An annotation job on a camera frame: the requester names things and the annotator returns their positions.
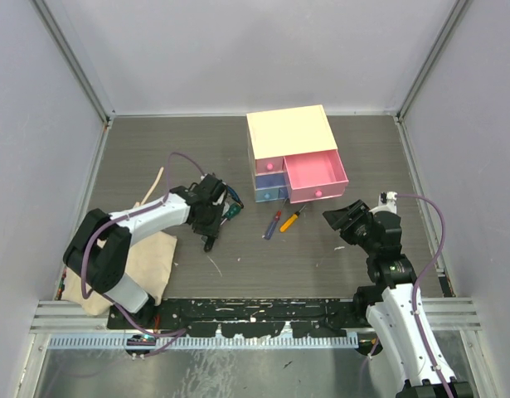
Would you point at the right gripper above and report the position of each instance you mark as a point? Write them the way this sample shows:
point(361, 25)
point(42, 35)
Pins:
point(338, 218)

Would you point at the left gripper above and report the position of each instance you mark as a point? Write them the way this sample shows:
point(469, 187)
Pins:
point(212, 230)

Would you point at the black adjustable wrench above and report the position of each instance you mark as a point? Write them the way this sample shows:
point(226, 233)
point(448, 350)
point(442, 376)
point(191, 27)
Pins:
point(209, 241)

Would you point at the large pink drawer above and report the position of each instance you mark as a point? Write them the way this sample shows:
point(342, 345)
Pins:
point(314, 176)

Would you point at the cream drawer cabinet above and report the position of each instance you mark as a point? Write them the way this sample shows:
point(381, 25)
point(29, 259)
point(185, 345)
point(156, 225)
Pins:
point(285, 132)

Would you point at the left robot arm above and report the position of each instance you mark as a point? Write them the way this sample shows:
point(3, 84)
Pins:
point(99, 250)

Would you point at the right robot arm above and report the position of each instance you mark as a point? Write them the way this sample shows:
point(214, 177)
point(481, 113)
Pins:
point(392, 304)

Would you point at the small purple drawer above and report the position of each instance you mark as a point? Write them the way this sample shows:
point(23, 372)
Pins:
point(283, 193)

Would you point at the beige cloth bag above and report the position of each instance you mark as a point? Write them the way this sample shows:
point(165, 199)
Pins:
point(149, 265)

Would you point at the left light blue drawer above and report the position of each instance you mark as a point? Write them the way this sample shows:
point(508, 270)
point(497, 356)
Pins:
point(267, 194)

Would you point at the wide purple drawer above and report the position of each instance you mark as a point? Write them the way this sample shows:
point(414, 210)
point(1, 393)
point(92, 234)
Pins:
point(269, 180)

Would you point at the small pink drawer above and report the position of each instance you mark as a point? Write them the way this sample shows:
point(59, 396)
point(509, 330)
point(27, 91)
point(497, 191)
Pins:
point(269, 165)

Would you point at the green handled screwdriver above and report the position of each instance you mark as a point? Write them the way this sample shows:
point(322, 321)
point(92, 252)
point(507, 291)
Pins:
point(233, 211)

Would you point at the blue handled pliers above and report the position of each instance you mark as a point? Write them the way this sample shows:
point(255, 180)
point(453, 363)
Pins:
point(232, 196)

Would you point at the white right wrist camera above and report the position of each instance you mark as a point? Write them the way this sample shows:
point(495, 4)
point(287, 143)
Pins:
point(386, 202)

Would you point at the orange handled screwdriver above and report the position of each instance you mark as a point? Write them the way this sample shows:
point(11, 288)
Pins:
point(292, 219)

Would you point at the red blue handled screwdriver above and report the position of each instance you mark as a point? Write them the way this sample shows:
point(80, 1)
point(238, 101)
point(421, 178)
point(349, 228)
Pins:
point(274, 222)

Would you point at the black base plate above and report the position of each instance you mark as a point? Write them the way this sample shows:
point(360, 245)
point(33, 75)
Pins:
point(249, 318)

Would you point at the slotted cable duct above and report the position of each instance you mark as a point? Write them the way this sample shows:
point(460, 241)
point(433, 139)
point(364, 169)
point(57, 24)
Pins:
point(126, 340)

